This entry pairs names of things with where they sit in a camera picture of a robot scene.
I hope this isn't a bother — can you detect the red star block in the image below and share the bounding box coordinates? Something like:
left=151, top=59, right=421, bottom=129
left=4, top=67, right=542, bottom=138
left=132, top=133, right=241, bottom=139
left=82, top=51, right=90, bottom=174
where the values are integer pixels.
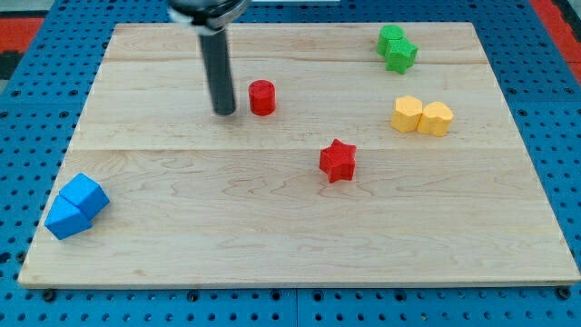
left=319, top=139, right=357, bottom=183

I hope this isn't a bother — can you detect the green star block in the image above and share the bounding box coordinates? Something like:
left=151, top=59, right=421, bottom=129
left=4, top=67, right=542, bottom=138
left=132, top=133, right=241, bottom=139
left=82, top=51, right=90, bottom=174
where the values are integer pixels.
left=384, top=37, right=419, bottom=74

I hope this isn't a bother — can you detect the blue triangle block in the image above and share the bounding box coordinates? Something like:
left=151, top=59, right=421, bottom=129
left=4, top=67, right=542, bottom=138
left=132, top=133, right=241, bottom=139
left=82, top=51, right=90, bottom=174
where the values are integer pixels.
left=44, top=195, right=93, bottom=240

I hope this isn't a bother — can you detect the light wooden board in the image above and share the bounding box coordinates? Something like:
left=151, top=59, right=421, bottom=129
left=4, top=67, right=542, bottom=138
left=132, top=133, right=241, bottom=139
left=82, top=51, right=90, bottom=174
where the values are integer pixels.
left=18, top=23, right=580, bottom=290

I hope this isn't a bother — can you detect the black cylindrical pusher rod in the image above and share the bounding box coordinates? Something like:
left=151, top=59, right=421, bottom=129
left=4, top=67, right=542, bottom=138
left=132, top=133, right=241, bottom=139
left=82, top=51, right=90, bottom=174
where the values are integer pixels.
left=199, top=29, right=236, bottom=116

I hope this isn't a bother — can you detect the green cylinder block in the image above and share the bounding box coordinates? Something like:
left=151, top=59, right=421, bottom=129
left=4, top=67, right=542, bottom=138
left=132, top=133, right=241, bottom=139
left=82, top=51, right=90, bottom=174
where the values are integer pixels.
left=376, top=25, right=404, bottom=56

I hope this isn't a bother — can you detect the blue cube block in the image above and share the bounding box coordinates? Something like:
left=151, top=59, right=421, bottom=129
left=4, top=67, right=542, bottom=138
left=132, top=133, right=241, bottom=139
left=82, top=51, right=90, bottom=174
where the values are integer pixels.
left=59, top=173, right=110, bottom=221

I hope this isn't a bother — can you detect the yellow hexagon block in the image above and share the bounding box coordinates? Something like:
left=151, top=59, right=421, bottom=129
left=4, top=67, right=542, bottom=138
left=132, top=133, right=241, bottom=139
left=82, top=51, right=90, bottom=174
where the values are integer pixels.
left=390, top=95, right=423, bottom=133

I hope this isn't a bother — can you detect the yellow heart block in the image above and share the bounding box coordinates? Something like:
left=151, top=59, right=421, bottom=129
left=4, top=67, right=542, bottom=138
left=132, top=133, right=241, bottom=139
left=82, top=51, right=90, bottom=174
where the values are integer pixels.
left=416, top=102, right=454, bottom=137

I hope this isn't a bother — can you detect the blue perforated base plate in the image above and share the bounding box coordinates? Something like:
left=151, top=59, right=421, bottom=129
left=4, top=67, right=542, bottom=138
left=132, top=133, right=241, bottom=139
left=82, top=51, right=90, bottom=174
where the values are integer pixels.
left=1, top=0, right=580, bottom=326

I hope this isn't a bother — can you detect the red cylinder block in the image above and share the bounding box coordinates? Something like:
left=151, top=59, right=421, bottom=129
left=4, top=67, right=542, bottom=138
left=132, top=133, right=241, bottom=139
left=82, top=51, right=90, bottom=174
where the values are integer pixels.
left=248, top=80, right=276, bottom=116

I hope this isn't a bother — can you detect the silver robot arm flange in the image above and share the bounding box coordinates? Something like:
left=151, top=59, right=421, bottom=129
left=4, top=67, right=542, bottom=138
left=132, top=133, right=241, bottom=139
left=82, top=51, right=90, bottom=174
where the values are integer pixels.
left=167, top=0, right=251, bottom=35

